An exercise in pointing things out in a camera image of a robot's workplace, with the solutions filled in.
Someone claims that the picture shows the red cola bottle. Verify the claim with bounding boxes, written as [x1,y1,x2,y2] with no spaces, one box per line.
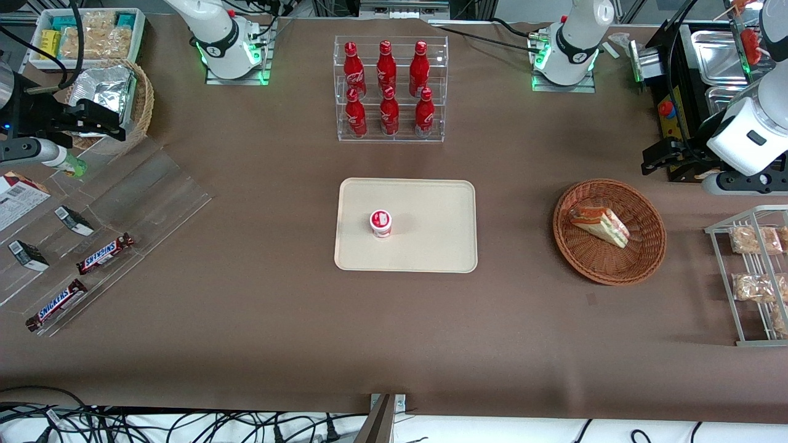
[409,41,430,98]
[414,87,435,138]
[377,41,398,93]
[345,88,368,138]
[380,86,400,136]
[343,42,367,99]

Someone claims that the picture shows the small red white cup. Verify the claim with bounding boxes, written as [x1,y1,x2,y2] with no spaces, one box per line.
[369,209,393,239]

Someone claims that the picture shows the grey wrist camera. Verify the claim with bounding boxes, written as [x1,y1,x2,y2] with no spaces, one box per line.
[702,169,788,197]
[0,138,68,168]

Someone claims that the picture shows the small black white box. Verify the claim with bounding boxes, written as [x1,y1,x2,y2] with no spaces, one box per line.
[8,240,50,272]
[54,206,95,237]

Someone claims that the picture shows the black table cable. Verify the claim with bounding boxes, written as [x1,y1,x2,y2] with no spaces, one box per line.
[428,18,549,53]

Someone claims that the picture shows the light wicker basket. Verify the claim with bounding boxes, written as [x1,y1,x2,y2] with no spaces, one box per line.
[65,58,155,154]

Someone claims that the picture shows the clear acrylic display stand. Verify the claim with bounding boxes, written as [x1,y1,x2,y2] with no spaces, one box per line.
[0,135,214,338]

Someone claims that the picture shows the snickers chocolate bar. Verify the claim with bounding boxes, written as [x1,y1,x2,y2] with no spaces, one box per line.
[25,279,88,333]
[76,233,134,275]

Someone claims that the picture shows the grey wire rack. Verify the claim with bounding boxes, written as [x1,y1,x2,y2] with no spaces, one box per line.
[705,205,788,347]

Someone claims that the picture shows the brown wicker basket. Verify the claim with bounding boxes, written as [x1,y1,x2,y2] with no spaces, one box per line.
[552,178,667,286]

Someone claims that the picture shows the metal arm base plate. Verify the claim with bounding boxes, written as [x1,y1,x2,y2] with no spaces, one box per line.
[531,28,597,94]
[205,18,273,86]

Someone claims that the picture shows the silver foil bag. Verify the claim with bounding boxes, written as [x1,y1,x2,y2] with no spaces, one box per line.
[74,65,137,135]

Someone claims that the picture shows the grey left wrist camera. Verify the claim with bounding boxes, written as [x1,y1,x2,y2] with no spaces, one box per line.
[702,169,788,197]

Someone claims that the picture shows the red skewered sausage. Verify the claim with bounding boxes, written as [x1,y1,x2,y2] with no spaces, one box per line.
[741,28,764,65]

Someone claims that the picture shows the beige plastic tray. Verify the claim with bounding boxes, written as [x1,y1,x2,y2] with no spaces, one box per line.
[334,178,478,274]

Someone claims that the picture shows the black food warmer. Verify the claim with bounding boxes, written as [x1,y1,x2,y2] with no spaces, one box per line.
[640,18,788,183]

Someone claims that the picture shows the dark metal bar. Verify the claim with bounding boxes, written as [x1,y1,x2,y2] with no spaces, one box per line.
[356,395,396,443]

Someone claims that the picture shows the clear bag of snacks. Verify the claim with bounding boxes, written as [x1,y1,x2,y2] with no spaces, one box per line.
[60,11,134,60]

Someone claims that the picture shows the large steel tray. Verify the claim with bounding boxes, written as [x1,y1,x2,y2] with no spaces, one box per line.
[691,30,749,87]

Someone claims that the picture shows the triangular sandwich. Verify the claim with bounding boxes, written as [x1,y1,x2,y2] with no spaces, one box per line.
[568,205,630,249]

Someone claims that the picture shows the small steel tray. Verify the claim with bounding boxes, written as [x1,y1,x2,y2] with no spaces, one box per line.
[705,86,749,118]

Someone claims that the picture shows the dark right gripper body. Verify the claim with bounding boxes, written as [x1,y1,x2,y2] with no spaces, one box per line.
[0,86,63,140]

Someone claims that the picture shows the aluminium frame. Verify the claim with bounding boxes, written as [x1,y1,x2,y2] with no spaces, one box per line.
[314,0,493,25]

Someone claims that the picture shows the silver mounting bracket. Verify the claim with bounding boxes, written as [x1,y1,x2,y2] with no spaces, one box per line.
[369,394,407,414]

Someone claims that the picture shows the clear plastic wrapper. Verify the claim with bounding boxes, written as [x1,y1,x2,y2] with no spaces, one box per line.
[606,32,635,59]

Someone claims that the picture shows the white plastic bin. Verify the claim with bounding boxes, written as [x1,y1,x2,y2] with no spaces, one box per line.
[28,7,147,72]

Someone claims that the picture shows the silver metal box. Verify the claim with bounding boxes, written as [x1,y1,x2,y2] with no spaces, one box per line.
[628,40,663,84]

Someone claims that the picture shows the red white barcode carton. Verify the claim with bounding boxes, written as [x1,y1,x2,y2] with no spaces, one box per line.
[0,172,51,232]

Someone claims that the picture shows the clear acrylic bottle rack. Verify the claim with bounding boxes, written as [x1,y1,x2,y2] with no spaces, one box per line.
[333,35,449,143]

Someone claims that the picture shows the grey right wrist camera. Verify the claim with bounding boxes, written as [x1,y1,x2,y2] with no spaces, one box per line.
[0,138,68,168]

